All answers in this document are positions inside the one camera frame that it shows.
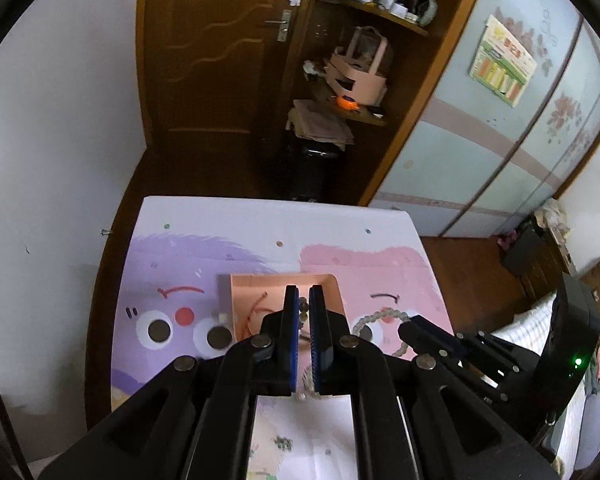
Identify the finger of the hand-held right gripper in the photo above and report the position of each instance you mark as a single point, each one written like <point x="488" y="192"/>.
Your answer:
<point x="422" y="332"/>

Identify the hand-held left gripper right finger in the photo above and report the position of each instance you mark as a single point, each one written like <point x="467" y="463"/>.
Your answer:
<point x="316" y="345"/>

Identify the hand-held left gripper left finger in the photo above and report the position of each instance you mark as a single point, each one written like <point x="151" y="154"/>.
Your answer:
<point x="292" y="345"/>

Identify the pink jewelry tray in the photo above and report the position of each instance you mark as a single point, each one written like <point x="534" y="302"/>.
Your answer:
<point x="245" y="305"/>

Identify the bed with checked bedding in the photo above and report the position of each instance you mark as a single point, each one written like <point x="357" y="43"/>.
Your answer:
<point x="535" y="325"/>

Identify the dark wooden nightstand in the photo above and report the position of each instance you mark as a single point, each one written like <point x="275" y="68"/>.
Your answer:
<point x="535" y="255"/>

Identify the cartoon monster tablecloth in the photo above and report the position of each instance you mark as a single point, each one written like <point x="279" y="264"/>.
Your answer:
<point x="190" y="240"/>

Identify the black suitcase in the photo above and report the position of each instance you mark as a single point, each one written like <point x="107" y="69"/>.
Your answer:
<point x="307" y="170"/>

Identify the pale blue sliding wardrobe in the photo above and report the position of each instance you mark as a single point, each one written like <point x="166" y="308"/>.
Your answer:
<point x="480" y="160"/>

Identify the folded beige clothes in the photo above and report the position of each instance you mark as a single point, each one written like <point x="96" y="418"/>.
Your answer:
<point x="320" y="122"/>

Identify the small orange object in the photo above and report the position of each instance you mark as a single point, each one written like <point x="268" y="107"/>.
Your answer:
<point x="347" y="102"/>

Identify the wooden corner shelf unit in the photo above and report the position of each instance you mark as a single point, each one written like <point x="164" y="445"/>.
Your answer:
<point x="420" y="85"/>

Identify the pink organizer box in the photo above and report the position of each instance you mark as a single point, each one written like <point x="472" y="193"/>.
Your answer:
<point x="362" y="80"/>

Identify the brown wooden door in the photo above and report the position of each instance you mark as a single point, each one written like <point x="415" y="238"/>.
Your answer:
<point x="215" y="50"/>

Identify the grey fuzzy object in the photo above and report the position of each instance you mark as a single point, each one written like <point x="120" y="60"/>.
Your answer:
<point x="425" y="10"/>

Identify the wall poster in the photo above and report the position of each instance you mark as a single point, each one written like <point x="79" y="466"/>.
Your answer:
<point x="502" y="60"/>

